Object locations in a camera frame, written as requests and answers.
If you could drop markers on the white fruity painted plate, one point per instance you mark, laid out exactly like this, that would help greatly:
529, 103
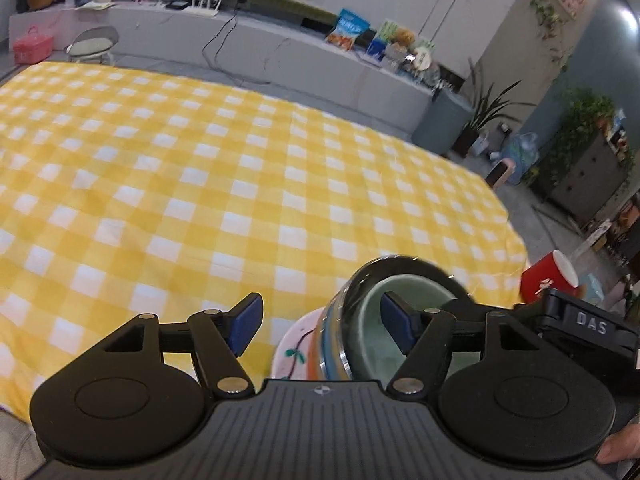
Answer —
293, 357

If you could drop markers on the potted snake plant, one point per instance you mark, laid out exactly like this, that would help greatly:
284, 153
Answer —
488, 105

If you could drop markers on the yellow checkered tablecloth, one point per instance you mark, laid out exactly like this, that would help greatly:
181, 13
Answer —
124, 192

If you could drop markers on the teddy bear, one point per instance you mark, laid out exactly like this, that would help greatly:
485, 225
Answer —
400, 44

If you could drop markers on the small round rolling stool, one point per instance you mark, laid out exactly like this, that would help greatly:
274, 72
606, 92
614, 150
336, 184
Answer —
94, 45

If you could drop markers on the blue snack bag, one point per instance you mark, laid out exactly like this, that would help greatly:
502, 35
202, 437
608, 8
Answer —
349, 26

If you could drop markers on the red mug wooden handle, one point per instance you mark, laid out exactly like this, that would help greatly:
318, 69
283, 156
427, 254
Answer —
552, 271

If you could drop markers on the small beige heater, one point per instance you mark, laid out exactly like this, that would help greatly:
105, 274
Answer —
500, 173

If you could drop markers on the pink storage basket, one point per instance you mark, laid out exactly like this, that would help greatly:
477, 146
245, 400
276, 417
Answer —
33, 47

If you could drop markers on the orange steel bowl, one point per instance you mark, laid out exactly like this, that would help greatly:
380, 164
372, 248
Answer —
314, 368

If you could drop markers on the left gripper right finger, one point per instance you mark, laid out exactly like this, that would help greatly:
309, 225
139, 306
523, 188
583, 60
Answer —
509, 419

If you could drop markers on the person's hand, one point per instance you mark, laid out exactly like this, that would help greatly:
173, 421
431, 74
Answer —
624, 445

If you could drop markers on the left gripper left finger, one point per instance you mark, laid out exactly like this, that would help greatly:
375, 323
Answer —
145, 389

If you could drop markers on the grey drawer cabinet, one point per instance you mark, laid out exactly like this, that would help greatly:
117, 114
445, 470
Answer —
589, 183

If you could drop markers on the blue water jug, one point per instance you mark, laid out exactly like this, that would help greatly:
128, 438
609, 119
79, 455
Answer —
522, 149

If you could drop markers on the blue steel bowl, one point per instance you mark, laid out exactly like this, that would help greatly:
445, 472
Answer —
351, 342

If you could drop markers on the white wifi router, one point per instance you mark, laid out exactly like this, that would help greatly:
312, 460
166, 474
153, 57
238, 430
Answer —
203, 7

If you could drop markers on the grey trash bin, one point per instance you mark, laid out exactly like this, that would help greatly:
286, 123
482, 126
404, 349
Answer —
443, 122

